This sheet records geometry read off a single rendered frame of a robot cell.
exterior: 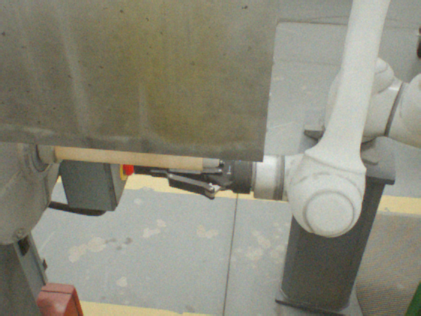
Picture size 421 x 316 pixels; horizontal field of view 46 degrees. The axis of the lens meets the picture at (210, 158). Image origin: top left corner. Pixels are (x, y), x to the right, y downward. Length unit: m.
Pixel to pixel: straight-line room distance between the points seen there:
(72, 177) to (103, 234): 1.25
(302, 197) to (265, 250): 1.35
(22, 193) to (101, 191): 0.34
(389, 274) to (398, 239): 0.20
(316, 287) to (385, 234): 0.52
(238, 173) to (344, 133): 0.24
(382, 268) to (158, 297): 0.89
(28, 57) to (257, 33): 0.16
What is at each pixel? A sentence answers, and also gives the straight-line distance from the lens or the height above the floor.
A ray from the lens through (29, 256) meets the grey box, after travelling 1.16.
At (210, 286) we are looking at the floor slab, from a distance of 2.00.
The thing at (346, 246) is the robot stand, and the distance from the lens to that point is 1.69.
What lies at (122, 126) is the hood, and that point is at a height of 1.41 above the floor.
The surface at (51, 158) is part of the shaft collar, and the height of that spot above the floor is 1.25.
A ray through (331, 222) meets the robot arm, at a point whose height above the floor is 1.09.
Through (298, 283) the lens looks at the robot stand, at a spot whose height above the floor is 0.13.
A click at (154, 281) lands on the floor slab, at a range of 2.03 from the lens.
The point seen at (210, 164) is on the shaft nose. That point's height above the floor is 1.25.
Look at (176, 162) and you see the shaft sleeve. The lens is 0.60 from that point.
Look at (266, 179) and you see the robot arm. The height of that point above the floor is 1.00.
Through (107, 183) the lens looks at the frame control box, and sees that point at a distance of 0.96.
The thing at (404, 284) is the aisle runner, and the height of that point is 0.00.
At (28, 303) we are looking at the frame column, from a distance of 1.12.
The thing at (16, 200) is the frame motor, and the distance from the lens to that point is 0.64.
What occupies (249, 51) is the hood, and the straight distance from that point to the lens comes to 0.34.
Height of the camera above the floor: 1.65
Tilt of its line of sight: 41 degrees down
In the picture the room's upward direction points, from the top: straight up
